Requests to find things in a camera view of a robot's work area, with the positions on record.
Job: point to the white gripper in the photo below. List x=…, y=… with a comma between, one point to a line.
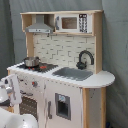
x=10, y=91

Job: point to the white toy oven door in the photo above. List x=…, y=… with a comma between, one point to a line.
x=32, y=103

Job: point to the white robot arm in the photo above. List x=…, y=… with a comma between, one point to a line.
x=12, y=120

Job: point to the white wooden toy kitchen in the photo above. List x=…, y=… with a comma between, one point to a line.
x=62, y=49

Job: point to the red right stove knob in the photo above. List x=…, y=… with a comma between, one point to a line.
x=34, y=83

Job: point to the small metal pot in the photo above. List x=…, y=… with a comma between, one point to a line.
x=31, y=61

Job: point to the black toy stovetop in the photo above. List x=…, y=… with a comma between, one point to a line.
x=41, y=67

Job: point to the white cupboard door with dispenser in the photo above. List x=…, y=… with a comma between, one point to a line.
x=64, y=105

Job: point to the grey toy range hood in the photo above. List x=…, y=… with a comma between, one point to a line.
x=40, y=26

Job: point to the grey toy sink basin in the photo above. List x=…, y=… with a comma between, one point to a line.
x=72, y=73

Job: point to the black toy faucet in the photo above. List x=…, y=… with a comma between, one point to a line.
x=82, y=63

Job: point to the white toy microwave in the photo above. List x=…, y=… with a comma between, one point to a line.
x=76, y=23

